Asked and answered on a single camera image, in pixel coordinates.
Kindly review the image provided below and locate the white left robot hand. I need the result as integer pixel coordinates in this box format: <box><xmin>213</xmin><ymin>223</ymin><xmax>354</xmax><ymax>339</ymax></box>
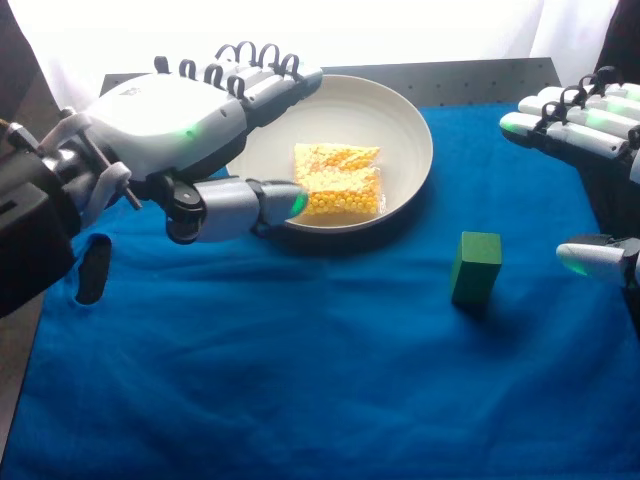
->
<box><xmin>82</xmin><ymin>40</ymin><xmax>325</xmax><ymax>246</ymax></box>

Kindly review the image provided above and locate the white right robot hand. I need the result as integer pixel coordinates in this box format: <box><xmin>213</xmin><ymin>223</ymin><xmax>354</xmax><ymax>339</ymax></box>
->
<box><xmin>499</xmin><ymin>65</ymin><xmax>640</xmax><ymax>301</ymax></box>

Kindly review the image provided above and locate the green block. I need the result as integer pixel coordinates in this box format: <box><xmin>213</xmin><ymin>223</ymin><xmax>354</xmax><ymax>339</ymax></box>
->
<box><xmin>450</xmin><ymin>230</ymin><xmax>503</xmax><ymax>307</ymax></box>

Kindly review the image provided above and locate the bag of yellow beads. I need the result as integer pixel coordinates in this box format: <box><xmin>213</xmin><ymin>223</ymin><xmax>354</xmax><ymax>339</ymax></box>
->
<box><xmin>292</xmin><ymin>143</ymin><xmax>387</xmax><ymax>219</ymax></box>

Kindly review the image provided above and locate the cream round plate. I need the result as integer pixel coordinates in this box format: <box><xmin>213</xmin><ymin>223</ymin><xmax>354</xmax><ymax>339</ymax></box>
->
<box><xmin>225</xmin><ymin>73</ymin><xmax>434</xmax><ymax>235</ymax></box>

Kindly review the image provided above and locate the black curtain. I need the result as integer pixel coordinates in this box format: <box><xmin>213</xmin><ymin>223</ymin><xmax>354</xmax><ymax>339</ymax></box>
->
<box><xmin>0</xmin><ymin>0</ymin><xmax>64</xmax><ymax>131</ymax></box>
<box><xmin>593</xmin><ymin>0</ymin><xmax>640</xmax><ymax>84</ymax></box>

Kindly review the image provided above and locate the blue cloth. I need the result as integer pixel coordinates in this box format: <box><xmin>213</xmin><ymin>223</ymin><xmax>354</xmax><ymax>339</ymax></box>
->
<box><xmin>0</xmin><ymin>102</ymin><xmax>640</xmax><ymax>480</ymax></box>

